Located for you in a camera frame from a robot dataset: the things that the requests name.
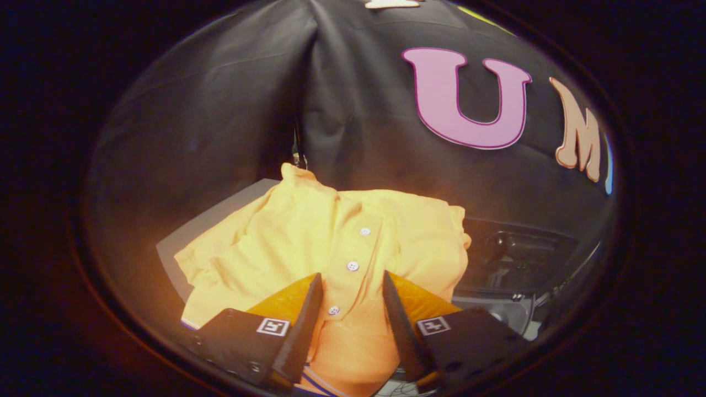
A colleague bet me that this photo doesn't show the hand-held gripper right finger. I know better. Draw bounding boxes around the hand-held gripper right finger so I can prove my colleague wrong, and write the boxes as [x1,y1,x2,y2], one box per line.
[382,270,530,389]

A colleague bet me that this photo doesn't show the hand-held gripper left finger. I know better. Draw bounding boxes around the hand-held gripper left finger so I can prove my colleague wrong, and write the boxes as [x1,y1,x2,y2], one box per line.
[193,273,324,389]

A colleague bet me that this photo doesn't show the orange polo shirt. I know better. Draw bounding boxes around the orange polo shirt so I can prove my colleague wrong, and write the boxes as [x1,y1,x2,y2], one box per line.
[175,163,472,397]

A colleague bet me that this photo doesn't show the grey washing machine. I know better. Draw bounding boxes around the grey washing machine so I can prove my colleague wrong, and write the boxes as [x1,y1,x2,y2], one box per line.
[451,218,602,340]

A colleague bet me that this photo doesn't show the dark washing machine lid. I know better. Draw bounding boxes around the dark washing machine lid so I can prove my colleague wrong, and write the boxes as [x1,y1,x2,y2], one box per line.
[461,218,580,293]

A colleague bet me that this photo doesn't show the white and dark cabinet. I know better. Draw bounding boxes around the white and dark cabinet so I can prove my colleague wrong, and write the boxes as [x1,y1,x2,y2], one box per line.
[156,178,282,304]

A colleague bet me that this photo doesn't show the black backdrop cloth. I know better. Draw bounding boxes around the black backdrop cloth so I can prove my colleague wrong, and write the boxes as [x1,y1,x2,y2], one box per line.
[88,0,616,287]

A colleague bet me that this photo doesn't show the floor cables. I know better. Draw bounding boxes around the floor cables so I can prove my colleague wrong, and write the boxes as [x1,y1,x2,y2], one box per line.
[375,378,436,396]

